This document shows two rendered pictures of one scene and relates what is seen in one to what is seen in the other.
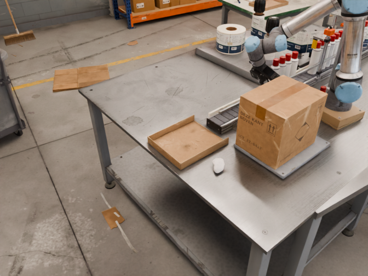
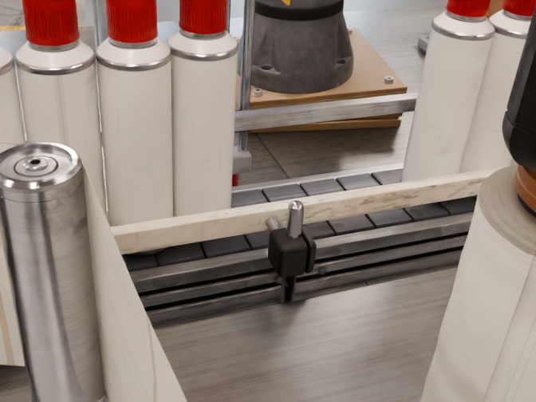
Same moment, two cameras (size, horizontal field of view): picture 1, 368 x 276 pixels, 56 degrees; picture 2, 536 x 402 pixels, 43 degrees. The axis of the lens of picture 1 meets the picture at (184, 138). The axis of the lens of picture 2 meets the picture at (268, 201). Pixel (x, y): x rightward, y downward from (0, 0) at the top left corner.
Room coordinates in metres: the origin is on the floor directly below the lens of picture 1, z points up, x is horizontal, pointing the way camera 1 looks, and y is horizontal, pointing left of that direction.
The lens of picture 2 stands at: (2.40, -0.62, 1.22)
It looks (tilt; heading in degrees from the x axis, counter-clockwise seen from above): 33 degrees down; 196
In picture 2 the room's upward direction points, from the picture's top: 4 degrees clockwise
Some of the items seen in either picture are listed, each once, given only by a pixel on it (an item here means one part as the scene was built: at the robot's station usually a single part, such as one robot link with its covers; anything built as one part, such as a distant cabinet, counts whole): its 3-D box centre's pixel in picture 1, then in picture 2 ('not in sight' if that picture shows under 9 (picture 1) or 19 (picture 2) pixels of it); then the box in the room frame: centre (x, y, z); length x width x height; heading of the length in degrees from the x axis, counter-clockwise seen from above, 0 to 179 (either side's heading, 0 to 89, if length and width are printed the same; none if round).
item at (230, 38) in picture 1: (230, 39); not in sight; (2.36, -0.34, 0.95); 0.20 x 0.20 x 0.14
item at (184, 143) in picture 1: (188, 139); not in sight; (1.33, -0.02, 0.85); 0.30 x 0.26 x 0.04; 129
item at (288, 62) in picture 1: (285, 70); (502, 87); (1.79, -0.59, 0.98); 0.05 x 0.05 x 0.20
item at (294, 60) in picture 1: (292, 68); (448, 88); (1.82, -0.63, 0.98); 0.05 x 0.05 x 0.20
